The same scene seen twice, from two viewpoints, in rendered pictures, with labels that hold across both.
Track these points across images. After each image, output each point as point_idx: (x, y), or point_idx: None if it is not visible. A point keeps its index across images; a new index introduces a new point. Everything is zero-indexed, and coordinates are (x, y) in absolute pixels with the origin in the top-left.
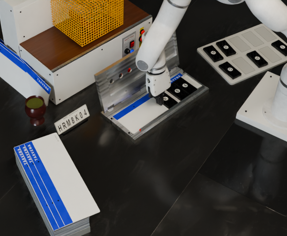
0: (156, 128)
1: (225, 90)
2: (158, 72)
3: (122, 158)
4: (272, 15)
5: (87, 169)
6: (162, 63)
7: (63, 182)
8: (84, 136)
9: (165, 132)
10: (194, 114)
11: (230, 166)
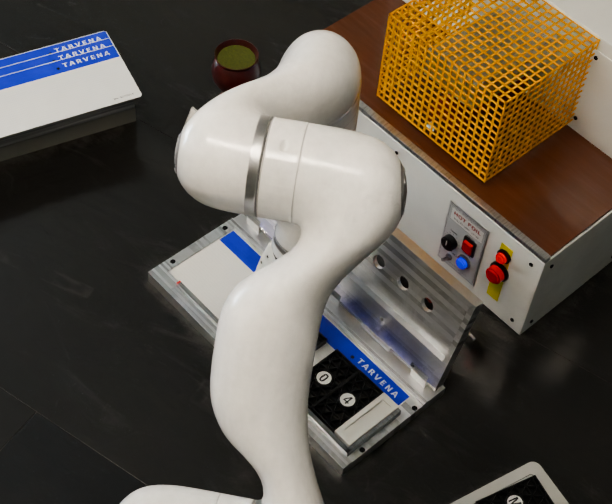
0: (198, 331)
1: None
2: (272, 246)
3: (102, 253)
4: (215, 340)
5: (77, 188)
6: (283, 240)
7: None
8: (178, 183)
9: (183, 350)
10: None
11: (42, 494)
